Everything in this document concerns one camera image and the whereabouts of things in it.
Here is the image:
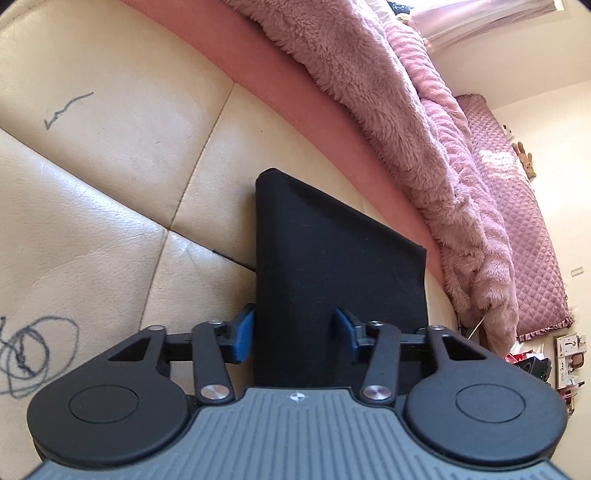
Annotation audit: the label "desk calendar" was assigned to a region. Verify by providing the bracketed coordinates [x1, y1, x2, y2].
[555, 333, 582, 390]

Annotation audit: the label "cream leather mattress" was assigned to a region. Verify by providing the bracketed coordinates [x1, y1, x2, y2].
[1, 1, 457, 479]

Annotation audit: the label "pink bed sheet layer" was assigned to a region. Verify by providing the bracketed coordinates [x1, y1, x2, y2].
[130, 0, 444, 282]

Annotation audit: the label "teddy bear on headboard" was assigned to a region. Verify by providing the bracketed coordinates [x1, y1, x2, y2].
[512, 142, 537, 181]

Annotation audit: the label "ribbed pink blanket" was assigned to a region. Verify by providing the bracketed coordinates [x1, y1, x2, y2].
[373, 8, 477, 153]

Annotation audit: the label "quilted pink headboard cover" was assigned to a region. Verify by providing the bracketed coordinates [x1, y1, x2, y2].
[457, 94, 573, 342]

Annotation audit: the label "pink curtain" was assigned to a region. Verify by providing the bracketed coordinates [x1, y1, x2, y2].
[411, 0, 564, 49]

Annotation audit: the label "black pants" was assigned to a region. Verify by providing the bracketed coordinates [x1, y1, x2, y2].
[252, 169, 428, 389]

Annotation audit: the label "white charging cable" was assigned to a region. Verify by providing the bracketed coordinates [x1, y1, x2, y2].
[461, 315, 488, 340]

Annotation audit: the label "fluffy mauve blanket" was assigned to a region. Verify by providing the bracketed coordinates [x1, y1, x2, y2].
[233, 1, 519, 355]

